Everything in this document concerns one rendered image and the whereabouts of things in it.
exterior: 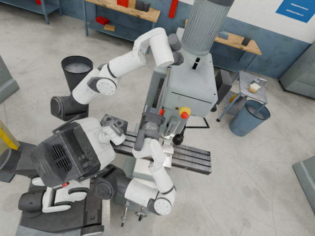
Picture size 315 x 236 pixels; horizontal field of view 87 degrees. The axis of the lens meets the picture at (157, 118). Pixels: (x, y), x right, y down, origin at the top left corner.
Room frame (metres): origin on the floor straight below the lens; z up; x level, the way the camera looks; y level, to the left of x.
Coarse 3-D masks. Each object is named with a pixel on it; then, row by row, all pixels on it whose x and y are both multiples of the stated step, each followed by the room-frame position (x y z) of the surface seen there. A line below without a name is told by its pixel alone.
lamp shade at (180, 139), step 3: (174, 135) 0.71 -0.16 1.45; (177, 135) 0.70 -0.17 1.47; (174, 138) 0.68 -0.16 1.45; (177, 138) 0.68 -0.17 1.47; (180, 138) 0.69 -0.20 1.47; (174, 141) 0.67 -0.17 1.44; (177, 141) 0.67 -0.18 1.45; (180, 141) 0.67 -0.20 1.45; (177, 144) 0.66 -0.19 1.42; (180, 144) 0.68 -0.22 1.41
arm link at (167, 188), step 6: (162, 168) 0.34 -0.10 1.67; (156, 174) 0.31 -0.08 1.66; (162, 174) 0.32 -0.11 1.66; (156, 180) 0.29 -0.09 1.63; (162, 180) 0.30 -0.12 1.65; (168, 180) 0.31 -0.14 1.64; (162, 186) 0.28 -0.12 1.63; (168, 186) 0.29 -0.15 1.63; (174, 186) 0.32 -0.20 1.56; (162, 192) 0.26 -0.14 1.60; (168, 192) 0.27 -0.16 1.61; (174, 192) 0.28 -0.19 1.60; (168, 198) 0.25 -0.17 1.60; (174, 198) 0.26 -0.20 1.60
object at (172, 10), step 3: (174, 0) 4.87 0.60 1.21; (177, 0) 4.89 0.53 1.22; (174, 3) 4.87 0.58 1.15; (177, 3) 4.93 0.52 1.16; (171, 6) 4.89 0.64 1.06; (174, 6) 4.87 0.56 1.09; (171, 9) 4.87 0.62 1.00; (174, 9) 4.89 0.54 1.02; (171, 12) 4.87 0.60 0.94; (174, 12) 4.91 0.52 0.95; (168, 15) 4.91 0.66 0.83; (171, 15) 4.87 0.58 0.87
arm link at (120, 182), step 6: (108, 174) 0.29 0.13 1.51; (114, 174) 0.29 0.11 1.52; (120, 174) 0.31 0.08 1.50; (114, 180) 0.26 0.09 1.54; (120, 180) 0.27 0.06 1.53; (126, 180) 0.28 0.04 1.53; (114, 186) 0.23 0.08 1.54; (120, 186) 0.25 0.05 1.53; (126, 186) 0.25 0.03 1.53; (114, 192) 0.22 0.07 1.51; (120, 192) 0.23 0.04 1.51
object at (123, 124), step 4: (104, 116) 0.88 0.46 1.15; (108, 116) 0.88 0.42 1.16; (112, 116) 0.91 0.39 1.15; (104, 120) 0.82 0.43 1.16; (108, 120) 0.85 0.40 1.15; (116, 120) 0.87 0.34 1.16; (120, 120) 0.89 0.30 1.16; (124, 120) 0.91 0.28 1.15; (100, 124) 0.79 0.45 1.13; (120, 124) 0.86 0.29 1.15; (124, 124) 0.86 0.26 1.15; (124, 128) 0.83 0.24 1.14; (124, 132) 0.84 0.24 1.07
